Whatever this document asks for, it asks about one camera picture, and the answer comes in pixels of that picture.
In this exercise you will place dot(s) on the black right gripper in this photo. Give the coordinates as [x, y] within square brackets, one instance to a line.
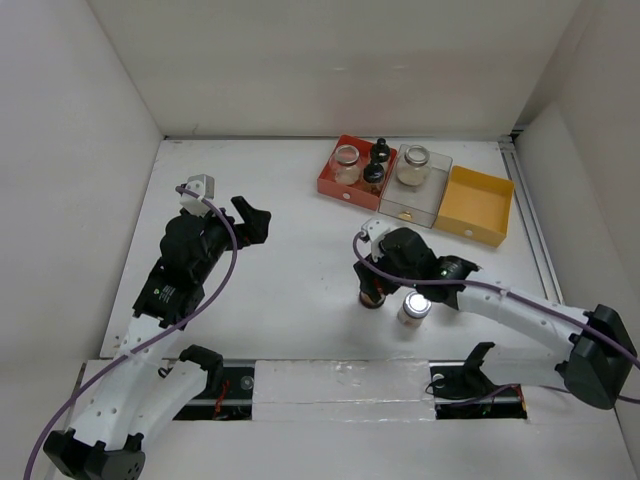
[368, 284]

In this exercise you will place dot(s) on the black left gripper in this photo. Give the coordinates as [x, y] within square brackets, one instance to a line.
[253, 227]

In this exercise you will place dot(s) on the red-capped dark sauce bottle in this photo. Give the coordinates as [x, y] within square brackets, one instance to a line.
[371, 296]

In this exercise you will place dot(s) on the silver-lid small jar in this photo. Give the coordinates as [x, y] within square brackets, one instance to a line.
[414, 309]

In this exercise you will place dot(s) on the glass jar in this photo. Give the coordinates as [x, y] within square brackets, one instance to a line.
[413, 168]
[345, 165]

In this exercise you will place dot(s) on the black-capped white bottle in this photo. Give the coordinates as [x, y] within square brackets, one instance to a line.
[380, 152]

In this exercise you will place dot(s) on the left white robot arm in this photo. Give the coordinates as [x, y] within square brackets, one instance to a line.
[132, 401]

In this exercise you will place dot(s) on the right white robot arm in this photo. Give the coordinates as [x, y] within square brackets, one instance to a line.
[590, 353]

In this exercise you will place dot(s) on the clear plastic bin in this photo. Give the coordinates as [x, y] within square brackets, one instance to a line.
[417, 205]

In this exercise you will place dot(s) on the red plastic bin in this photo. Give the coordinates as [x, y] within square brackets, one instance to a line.
[354, 194]

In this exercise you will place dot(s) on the yellow plastic bin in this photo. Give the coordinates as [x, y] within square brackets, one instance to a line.
[476, 206]

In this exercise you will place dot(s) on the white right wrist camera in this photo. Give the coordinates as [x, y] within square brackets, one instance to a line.
[373, 231]

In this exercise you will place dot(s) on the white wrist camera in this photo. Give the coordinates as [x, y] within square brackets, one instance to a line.
[373, 231]
[197, 187]

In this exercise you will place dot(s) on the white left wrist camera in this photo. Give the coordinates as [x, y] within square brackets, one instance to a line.
[197, 187]

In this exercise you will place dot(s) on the aluminium side rail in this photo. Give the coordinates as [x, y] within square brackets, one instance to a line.
[531, 225]

